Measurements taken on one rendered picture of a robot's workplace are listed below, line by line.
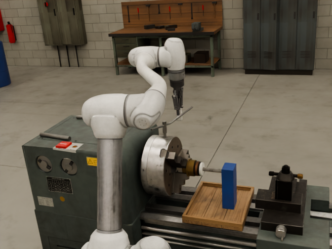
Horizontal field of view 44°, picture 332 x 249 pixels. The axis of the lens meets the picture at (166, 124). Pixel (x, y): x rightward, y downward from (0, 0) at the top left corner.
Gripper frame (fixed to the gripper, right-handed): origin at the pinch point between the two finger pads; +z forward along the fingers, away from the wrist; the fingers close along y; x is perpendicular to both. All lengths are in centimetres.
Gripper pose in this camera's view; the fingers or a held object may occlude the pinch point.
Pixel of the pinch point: (179, 114)
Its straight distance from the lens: 222.1
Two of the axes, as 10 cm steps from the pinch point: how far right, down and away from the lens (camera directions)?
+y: 3.3, -4.3, 8.4
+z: 0.8, 9.0, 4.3
